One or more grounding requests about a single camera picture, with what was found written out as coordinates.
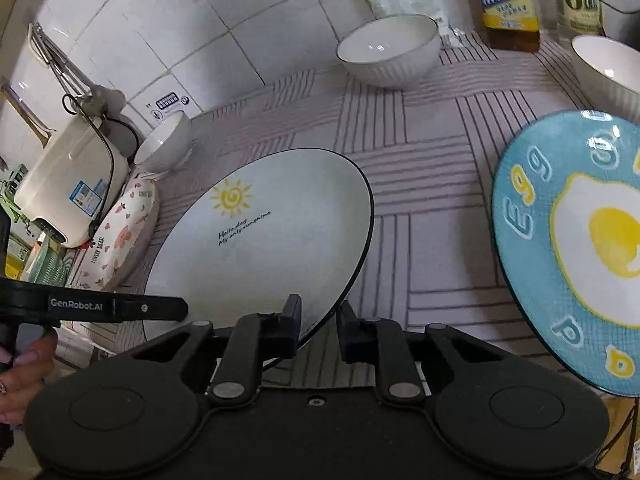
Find white ribbed bowl centre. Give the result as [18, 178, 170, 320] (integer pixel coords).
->
[336, 14, 442, 89]

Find person's left hand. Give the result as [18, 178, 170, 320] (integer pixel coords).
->
[0, 330, 58, 426]

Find cream rice cooker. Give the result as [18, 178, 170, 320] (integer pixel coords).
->
[14, 117, 129, 248]

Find blue egg plate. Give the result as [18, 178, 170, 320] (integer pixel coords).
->
[491, 110, 639, 398]

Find green plastic basket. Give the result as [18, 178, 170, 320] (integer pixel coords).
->
[20, 237, 74, 286]

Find white ribbed bowl left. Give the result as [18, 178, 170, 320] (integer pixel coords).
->
[134, 110, 193, 174]

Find black rice cooker cord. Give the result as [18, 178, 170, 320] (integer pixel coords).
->
[60, 92, 141, 239]

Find white sun plate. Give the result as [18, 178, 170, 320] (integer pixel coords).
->
[144, 148, 374, 344]

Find white ribbed bowl right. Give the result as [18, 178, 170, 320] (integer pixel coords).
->
[570, 35, 640, 124]

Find yellow label cooking wine bottle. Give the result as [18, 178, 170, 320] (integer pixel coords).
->
[480, 0, 540, 53]

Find wooden handle utensil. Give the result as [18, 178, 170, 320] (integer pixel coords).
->
[1, 82, 54, 148]

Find pink bear carrot plate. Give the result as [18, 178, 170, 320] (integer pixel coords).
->
[70, 178, 160, 290]

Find white ribbed bowl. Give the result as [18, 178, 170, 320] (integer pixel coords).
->
[336, 14, 442, 89]
[570, 35, 640, 124]
[134, 110, 193, 174]

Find striped white table mat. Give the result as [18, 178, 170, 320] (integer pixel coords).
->
[119, 42, 593, 388]

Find metal kitchen tongs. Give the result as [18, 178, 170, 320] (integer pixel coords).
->
[27, 22, 93, 99]

